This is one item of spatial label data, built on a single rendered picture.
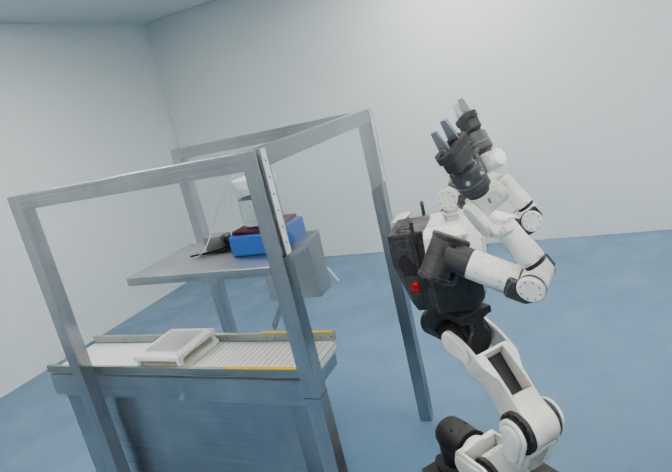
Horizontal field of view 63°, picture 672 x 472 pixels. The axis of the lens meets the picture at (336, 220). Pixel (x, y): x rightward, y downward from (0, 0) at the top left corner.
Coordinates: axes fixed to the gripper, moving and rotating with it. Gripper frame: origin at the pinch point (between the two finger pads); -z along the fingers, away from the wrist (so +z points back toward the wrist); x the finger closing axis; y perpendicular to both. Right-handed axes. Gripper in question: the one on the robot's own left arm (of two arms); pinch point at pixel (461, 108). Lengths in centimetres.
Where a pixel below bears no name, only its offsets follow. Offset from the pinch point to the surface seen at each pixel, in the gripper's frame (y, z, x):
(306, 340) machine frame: 88, 54, 7
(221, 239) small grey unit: 101, 8, -18
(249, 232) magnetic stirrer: 91, 12, -1
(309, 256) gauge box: 74, 28, -9
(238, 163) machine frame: 87, -4, 27
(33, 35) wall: 191, -280, -289
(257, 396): 111, 66, -22
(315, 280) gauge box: 76, 36, -12
